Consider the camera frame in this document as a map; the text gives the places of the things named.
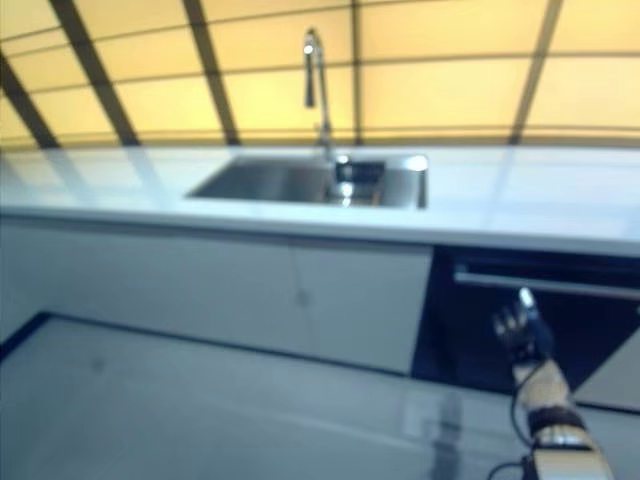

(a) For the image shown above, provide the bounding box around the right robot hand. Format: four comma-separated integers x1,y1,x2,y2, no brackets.
491,287,555,369

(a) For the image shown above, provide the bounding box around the black steel dishwasher door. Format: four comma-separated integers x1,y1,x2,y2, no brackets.
433,262,640,401

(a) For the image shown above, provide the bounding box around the built-in dishwasher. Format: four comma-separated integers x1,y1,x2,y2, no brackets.
411,243,640,401

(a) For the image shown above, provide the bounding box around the white cabinet door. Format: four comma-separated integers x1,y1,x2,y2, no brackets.
0,213,300,354
291,241,435,377

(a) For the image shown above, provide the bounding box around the black dish drying rack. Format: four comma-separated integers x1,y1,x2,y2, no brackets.
333,156,390,207

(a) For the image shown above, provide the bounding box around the stainless steel kitchen sink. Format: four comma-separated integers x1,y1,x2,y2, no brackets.
185,153,430,211

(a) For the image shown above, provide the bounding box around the chrome pull-down kitchen faucet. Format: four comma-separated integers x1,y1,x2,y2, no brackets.
301,27,338,165

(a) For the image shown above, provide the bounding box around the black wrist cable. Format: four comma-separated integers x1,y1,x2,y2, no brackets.
486,379,544,480

